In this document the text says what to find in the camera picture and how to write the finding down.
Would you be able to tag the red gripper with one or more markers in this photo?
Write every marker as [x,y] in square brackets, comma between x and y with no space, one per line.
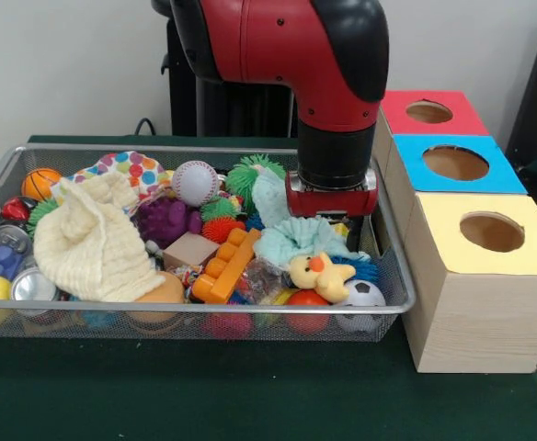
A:
[333,202]

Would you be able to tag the light blue muslin cloth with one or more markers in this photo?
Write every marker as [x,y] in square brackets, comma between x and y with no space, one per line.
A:
[305,234]

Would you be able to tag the yellow plush duck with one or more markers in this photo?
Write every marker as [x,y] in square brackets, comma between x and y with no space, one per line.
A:
[319,278]

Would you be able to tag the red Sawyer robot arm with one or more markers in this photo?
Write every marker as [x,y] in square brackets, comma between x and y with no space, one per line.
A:
[273,46]

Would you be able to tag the wooden box with three holes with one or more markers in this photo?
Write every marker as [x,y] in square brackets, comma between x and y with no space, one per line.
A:
[480,321]

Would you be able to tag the shallow mesh bin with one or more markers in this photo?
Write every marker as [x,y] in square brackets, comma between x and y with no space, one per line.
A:
[112,321]

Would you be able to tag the large green spiky ball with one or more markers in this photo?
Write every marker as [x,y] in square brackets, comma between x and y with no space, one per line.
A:
[245,179]

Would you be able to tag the orange toy building block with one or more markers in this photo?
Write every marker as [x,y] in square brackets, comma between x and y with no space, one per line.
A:
[227,271]

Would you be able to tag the plain wooden cube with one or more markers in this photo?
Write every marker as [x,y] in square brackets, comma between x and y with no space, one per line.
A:
[190,252]

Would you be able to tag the white toy baseball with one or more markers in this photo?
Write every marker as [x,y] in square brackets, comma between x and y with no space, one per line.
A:
[195,184]

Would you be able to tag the purple spiky rubber toy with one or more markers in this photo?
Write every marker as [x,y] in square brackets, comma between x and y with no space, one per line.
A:
[167,222]

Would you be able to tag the polka dot cloth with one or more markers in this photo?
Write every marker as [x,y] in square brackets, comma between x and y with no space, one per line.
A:
[135,167]

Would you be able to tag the cream muslin cloth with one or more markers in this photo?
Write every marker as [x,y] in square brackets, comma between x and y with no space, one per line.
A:
[89,248]

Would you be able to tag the small orange basketball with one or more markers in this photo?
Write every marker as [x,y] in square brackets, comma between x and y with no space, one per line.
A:
[38,184]

